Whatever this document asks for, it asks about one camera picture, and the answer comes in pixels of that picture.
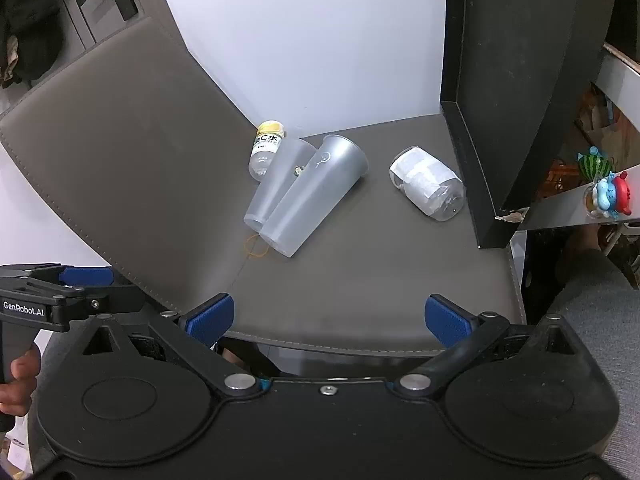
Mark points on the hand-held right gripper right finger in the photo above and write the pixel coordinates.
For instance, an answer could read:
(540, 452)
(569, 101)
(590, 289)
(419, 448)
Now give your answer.
(446, 325)

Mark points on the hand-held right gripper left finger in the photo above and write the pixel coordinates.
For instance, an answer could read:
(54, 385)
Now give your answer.
(210, 319)

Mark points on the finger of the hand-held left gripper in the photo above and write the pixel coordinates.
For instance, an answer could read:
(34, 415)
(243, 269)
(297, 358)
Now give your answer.
(87, 276)

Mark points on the translucent plastic cup with print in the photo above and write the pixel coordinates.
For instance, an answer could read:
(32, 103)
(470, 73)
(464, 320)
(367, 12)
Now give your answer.
(315, 192)

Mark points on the plain translucent plastic cup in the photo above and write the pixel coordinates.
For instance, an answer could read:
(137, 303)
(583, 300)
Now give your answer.
(272, 180)

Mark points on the person's left hand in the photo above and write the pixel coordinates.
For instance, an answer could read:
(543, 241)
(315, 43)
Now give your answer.
(19, 385)

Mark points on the yellow rubber band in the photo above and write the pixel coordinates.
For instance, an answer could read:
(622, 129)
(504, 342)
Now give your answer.
(256, 255)

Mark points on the grey leather mat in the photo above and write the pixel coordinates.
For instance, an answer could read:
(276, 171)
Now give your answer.
(150, 160)

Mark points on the clear bottle with white label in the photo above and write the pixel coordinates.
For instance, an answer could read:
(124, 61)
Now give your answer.
(425, 185)

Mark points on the person's grey trouser leg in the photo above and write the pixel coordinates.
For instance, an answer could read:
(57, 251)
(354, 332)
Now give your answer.
(600, 300)

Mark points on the yellow cap plastic bottle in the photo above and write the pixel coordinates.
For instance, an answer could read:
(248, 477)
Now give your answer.
(262, 147)

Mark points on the blue and red toy figure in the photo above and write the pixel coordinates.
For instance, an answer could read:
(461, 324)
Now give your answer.
(611, 192)

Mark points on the watermelon toy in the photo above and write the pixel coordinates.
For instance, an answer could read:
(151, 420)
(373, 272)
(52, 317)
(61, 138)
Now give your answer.
(595, 164)

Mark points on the black box panel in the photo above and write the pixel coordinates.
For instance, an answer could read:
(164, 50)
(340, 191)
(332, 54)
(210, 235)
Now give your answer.
(525, 85)

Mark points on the dark hanging clothing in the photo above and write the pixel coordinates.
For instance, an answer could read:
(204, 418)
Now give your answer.
(25, 20)

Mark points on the grey cabinet door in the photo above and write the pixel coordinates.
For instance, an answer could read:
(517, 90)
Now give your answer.
(80, 5)

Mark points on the silver metal shelf rail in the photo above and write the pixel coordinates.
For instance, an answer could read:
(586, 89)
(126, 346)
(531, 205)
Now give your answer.
(555, 210)

